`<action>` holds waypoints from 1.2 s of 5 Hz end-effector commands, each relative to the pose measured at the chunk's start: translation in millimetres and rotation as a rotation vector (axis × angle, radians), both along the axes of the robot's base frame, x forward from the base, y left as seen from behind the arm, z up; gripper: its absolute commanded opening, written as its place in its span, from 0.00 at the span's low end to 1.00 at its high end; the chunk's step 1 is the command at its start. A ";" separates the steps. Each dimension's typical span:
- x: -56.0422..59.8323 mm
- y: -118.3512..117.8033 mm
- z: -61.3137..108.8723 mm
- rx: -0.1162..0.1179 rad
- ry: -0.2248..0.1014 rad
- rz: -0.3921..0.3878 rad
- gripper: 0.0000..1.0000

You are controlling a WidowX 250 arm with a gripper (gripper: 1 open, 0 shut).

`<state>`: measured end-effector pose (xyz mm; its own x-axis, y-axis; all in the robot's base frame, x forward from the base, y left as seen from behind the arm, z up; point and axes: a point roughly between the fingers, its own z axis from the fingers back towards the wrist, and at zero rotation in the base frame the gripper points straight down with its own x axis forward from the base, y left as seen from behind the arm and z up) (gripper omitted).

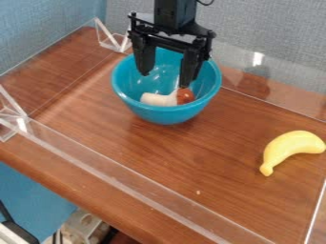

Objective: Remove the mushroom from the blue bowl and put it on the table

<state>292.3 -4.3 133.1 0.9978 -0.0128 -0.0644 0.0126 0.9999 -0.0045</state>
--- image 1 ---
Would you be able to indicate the clear acrylic left bracket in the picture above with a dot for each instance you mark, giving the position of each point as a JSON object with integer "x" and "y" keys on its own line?
{"x": 14, "y": 118}

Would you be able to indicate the white block under table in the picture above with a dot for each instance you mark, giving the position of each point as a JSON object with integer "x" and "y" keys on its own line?
{"x": 82, "y": 229}

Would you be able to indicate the clear acrylic front barrier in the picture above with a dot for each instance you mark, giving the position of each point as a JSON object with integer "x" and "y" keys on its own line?
{"x": 183, "y": 210}

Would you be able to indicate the yellow toy banana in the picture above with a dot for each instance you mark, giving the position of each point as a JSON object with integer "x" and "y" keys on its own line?
{"x": 285, "y": 146}

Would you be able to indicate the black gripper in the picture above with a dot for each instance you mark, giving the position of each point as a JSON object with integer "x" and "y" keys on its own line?
{"x": 189, "y": 38}

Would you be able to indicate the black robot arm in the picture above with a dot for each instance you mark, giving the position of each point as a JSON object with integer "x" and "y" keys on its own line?
{"x": 179, "y": 10}

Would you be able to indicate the white and red toy mushroom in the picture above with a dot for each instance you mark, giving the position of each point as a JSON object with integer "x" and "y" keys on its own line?
{"x": 178, "y": 97}

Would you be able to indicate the clear acrylic barrier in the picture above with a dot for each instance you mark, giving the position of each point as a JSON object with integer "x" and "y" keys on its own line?
{"x": 183, "y": 210}
{"x": 273, "y": 80}

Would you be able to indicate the clear acrylic back barrier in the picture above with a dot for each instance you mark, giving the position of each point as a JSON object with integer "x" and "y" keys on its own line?
{"x": 273, "y": 80}

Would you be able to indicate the blue bowl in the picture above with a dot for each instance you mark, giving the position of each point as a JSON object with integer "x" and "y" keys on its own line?
{"x": 131, "y": 86}

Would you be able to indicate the clear acrylic corner bracket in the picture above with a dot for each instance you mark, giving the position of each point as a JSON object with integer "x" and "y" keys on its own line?
{"x": 112, "y": 41}

